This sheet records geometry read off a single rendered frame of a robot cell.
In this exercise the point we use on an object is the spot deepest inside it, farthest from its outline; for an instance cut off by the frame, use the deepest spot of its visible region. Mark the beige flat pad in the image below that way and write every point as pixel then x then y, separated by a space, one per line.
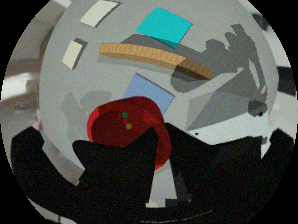
pixel 73 52

